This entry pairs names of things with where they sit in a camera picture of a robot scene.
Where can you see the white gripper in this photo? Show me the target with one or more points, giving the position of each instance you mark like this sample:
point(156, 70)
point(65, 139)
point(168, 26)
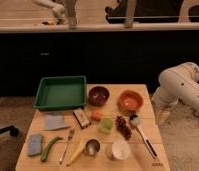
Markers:
point(161, 113)

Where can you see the dark red grape bunch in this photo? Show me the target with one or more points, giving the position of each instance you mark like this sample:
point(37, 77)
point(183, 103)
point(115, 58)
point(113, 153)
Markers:
point(123, 128)

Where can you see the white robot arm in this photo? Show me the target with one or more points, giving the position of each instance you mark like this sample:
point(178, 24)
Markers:
point(176, 83)

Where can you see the green plastic tray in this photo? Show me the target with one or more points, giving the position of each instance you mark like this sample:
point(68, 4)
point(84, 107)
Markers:
point(61, 93)

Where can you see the orange bowl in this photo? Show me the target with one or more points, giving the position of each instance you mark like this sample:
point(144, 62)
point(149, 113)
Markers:
point(130, 100)

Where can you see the white paper cup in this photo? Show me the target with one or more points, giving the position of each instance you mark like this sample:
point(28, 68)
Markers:
point(118, 150)

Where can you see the green apple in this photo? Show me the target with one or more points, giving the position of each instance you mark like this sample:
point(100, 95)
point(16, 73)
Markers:
point(105, 125)

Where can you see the small orange fruit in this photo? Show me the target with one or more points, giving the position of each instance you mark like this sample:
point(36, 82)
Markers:
point(96, 115)

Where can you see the dark red bowl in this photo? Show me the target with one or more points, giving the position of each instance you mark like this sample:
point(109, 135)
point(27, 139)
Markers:
point(98, 96)

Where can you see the small metal cup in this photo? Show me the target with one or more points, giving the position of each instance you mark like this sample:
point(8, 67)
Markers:
point(92, 147)

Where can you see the dark chocolate bar box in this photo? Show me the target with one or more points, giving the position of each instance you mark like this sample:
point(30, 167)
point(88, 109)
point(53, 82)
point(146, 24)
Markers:
point(81, 118)

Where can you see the yellow banana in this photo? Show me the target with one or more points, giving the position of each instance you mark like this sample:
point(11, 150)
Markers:
point(77, 151)

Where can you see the grey folded cloth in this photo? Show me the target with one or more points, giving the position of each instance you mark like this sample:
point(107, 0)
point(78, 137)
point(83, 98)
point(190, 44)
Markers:
point(54, 122)

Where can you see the green cucumber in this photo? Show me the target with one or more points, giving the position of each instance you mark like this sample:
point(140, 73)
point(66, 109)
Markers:
point(45, 152)

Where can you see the blue sponge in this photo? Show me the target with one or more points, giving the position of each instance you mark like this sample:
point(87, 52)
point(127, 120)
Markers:
point(34, 145)

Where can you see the black object at left edge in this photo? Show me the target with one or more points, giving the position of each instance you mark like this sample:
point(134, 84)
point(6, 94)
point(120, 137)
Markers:
point(13, 131)

